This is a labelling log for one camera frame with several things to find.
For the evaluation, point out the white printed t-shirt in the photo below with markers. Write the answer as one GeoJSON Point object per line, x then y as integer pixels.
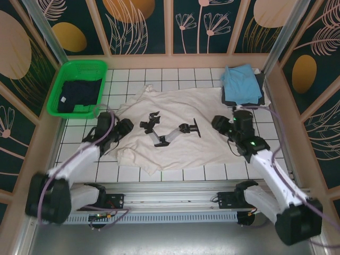
{"type": "Point", "coordinates": [186, 106]}

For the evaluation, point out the green plastic basket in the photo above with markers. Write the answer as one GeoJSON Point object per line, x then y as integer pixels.
{"type": "Point", "coordinates": [79, 66]}

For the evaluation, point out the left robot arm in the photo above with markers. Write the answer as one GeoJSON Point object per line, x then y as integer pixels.
{"type": "Point", "coordinates": [79, 159]}

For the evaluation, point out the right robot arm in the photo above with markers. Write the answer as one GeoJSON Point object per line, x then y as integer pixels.
{"type": "Point", "coordinates": [273, 172]}

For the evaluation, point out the dark grey t-shirt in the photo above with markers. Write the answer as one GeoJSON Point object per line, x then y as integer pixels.
{"type": "Point", "coordinates": [228, 102]}

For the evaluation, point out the light blue t-shirt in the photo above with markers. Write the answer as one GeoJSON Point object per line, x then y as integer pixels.
{"type": "Point", "coordinates": [239, 85]}

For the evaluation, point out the navy t-shirt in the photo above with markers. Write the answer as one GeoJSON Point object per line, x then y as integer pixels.
{"type": "Point", "coordinates": [79, 93]}

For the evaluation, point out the grey metal plate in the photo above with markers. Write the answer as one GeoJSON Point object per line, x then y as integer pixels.
{"type": "Point", "coordinates": [170, 239]}

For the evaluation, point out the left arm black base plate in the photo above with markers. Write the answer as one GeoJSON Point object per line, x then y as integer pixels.
{"type": "Point", "coordinates": [117, 200]}

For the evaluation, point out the aluminium mounting rail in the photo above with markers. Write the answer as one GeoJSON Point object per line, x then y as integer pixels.
{"type": "Point", "coordinates": [170, 191]}

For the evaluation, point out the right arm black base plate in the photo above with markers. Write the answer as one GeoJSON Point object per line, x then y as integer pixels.
{"type": "Point", "coordinates": [225, 199]}

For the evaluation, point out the aluminium frame post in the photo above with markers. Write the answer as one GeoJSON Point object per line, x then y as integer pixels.
{"type": "Point", "coordinates": [281, 34]}
{"type": "Point", "coordinates": [53, 40]}

